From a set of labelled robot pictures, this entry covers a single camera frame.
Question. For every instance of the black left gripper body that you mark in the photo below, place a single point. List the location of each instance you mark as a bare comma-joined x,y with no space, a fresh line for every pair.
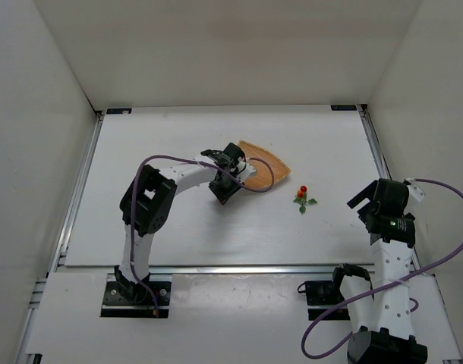
224,188

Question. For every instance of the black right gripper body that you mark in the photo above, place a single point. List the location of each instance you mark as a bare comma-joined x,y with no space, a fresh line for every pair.
361,196

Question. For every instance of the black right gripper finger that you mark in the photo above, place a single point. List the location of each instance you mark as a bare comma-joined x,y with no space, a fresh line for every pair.
366,193
365,215

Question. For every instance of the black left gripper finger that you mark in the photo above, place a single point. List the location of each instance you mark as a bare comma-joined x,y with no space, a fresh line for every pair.
225,193
221,185

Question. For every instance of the fake cherry tomato sprig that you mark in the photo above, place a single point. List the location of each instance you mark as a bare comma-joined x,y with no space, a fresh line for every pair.
303,200

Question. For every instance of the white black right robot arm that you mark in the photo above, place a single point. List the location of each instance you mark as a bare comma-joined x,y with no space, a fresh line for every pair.
353,282

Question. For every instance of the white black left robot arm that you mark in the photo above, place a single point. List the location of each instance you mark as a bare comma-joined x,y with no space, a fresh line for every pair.
148,200

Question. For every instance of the woven bamboo fruit basket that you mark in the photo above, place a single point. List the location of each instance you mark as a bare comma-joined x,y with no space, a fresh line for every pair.
267,165

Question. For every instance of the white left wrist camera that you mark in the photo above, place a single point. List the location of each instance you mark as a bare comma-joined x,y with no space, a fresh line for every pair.
245,170

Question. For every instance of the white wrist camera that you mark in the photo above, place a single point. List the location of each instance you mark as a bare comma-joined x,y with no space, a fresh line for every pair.
416,194
245,170

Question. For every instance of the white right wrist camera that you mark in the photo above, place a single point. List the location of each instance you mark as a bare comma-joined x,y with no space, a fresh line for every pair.
416,194

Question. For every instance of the right aluminium frame rail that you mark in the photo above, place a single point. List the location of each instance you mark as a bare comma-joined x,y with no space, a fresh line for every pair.
384,329

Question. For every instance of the aluminium frame rail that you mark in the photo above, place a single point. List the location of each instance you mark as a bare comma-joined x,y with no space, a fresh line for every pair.
384,329
60,246

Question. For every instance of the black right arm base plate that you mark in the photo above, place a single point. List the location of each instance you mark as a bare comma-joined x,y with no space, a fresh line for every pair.
320,296

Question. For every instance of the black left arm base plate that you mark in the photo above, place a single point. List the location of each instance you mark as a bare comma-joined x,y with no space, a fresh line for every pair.
119,302

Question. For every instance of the left aluminium frame rail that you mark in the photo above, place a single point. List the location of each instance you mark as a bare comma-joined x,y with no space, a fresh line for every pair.
60,246

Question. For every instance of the aluminium table edge rail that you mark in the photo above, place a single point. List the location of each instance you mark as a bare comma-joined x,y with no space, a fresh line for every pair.
208,269

